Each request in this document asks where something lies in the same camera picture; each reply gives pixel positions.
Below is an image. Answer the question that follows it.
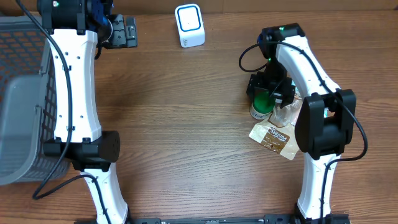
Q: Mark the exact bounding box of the white barcode scanner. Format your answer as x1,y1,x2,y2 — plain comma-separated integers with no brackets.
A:
175,3,205,48

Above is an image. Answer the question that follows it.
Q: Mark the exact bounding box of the grey plastic shopping basket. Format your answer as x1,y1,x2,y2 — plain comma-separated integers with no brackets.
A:
1,16,57,185

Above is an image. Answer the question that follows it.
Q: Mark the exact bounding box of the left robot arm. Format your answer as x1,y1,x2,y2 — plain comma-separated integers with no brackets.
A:
37,0,137,223

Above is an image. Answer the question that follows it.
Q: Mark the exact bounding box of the clear bagged bread snack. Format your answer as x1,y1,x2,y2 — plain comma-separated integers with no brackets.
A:
249,95,303,160

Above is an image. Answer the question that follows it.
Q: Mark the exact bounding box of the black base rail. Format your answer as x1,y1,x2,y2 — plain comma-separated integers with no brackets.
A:
74,213,351,224

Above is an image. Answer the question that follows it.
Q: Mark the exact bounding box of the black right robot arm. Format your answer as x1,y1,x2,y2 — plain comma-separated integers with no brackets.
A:
246,23,359,223

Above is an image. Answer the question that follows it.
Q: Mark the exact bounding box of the green cap bottle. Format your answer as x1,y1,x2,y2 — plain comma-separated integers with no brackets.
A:
249,91,275,120

